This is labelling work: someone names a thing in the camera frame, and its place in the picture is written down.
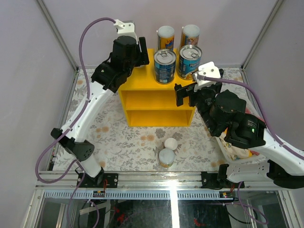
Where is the pink cloth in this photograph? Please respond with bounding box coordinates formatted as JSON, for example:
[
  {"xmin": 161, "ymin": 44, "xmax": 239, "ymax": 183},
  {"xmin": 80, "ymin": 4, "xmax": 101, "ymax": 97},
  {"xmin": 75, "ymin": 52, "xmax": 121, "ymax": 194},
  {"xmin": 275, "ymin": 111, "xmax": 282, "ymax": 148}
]
[{"xmin": 246, "ymin": 103, "xmax": 263, "ymax": 156}]

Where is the tall can with plastic lid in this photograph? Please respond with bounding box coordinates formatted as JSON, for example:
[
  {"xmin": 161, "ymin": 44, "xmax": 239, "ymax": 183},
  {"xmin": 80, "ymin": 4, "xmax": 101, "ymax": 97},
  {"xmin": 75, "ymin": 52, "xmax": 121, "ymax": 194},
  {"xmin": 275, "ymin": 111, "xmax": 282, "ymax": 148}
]
[{"xmin": 180, "ymin": 24, "xmax": 200, "ymax": 47}]

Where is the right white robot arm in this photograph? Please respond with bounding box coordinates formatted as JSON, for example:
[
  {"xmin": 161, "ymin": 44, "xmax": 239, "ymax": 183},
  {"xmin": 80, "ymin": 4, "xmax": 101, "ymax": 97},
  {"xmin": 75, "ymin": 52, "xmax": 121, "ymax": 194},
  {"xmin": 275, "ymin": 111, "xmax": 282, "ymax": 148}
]
[{"xmin": 174, "ymin": 67, "xmax": 304, "ymax": 189}]

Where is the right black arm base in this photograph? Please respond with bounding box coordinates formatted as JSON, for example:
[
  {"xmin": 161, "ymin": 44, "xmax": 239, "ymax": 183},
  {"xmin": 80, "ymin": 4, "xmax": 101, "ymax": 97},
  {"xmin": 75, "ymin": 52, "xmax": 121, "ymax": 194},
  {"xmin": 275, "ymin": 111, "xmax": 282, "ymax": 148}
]
[{"xmin": 201, "ymin": 164, "xmax": 239, "ymax": 190}]

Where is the patterned white cloth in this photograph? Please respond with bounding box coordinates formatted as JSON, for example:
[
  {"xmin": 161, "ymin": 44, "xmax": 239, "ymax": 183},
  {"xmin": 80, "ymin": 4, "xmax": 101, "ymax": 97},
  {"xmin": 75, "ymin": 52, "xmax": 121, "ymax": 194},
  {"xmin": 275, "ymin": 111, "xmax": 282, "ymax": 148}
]
[{"xmin": 219, "ymin": 133, "xmax": 252, "ymax": 160}]

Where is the lidded can white lid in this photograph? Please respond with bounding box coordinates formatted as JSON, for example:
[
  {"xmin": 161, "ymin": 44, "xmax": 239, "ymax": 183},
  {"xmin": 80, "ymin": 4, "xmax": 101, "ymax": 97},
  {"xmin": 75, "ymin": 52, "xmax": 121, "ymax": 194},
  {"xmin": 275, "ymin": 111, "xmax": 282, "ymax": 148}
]
[{"xmin": 164, "ymin": 138, "xmax": 178, "ymax": 151}]

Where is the aluminium front rail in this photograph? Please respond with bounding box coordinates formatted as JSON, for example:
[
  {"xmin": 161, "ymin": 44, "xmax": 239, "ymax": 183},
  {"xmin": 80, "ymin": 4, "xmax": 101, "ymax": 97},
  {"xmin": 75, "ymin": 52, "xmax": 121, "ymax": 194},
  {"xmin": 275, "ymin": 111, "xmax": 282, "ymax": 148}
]
[{"xmin": 35, "ymin": 171, "xmax": 288, "ymax": 191}]

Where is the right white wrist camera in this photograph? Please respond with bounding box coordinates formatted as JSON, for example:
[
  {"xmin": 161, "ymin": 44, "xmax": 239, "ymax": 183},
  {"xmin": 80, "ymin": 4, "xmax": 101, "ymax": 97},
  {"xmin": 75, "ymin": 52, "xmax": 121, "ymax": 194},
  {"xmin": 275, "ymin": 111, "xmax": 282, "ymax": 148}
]
[{"xmin": 192, "ymin": 61, "xmax": 221, "ymax": 92}]

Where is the white plastic basket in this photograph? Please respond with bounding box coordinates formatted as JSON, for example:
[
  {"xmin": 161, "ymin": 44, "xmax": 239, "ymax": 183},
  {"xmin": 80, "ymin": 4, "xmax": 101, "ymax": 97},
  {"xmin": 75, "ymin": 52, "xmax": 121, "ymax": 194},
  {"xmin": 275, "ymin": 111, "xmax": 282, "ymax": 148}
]
[{"xmin": 203, "ymin": 91, "xmax": 265, "ymax": 163}]

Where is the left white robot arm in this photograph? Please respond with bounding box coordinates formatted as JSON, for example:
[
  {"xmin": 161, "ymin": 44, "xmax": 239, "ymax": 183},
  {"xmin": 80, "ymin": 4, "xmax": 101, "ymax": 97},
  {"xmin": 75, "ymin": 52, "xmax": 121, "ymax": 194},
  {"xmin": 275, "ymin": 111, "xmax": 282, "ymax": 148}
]
[{"xmin": 51, "ymin": 36, "xmax": 149, "ymax": 188}]

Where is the silver pull-tab can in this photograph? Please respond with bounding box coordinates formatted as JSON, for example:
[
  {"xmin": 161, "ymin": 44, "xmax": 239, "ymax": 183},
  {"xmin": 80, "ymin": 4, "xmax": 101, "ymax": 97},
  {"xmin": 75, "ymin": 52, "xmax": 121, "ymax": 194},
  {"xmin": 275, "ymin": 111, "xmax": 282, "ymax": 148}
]
[
  {"xmin": 178, "ymin": 45, "xmax": 202, "ymax": 80},
  {"xmin": 153, "ymin": 49, "xmax": 177, "ymax": 84}
]

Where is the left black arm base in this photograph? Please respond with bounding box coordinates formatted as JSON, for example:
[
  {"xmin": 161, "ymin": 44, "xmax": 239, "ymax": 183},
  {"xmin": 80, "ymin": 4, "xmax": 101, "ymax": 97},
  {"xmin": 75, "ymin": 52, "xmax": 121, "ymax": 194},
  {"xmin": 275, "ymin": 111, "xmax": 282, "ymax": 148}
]
[{"xmin": 75, "ymin": 169, "xmax": 119, "ymax": 188}]

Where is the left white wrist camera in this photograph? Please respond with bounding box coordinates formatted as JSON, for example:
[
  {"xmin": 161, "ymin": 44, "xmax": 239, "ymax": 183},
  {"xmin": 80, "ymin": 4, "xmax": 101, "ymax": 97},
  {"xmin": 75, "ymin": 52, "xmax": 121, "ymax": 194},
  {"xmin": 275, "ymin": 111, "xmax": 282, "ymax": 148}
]
[{"xmin": 114, "ymin": 19, "xmax": 138, "ymax": 42}]

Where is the lidded can yellow label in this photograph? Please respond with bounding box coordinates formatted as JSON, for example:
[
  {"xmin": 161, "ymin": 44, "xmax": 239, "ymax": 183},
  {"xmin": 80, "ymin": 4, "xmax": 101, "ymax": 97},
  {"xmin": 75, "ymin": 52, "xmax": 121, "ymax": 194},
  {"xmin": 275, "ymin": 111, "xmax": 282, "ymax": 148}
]
[{"xmin": 159, "ymin": 148, "xmax": 175, "ymax": 168}]

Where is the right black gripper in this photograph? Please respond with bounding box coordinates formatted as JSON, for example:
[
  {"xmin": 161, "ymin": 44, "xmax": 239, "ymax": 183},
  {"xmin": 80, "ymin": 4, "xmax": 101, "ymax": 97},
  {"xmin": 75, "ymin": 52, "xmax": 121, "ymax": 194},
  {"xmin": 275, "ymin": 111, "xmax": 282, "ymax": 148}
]
[{"xmin": 174, "ymin": 80, "xmax": 221, "ymax": 134}]

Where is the yellow wooden shelf cabinet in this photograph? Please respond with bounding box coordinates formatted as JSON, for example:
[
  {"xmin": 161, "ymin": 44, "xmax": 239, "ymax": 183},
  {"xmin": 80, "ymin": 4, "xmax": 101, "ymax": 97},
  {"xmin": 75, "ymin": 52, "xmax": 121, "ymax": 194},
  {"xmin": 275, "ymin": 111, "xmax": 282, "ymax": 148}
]
[{"xmin": 118, "ymin": 48, "xmax": 195, "ymax": 127}]

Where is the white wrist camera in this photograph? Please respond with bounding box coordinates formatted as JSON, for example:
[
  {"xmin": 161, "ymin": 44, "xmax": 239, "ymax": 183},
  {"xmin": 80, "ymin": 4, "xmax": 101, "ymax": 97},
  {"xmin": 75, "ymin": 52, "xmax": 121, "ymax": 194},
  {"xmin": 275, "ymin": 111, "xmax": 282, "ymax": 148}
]
[
  {"xmin": 192, "ymin": 61, "xmax": 221, "ymax": 92},
  {"xmin": 114, "ymin": 19, "xmax": 138, "ymax": 42}
]

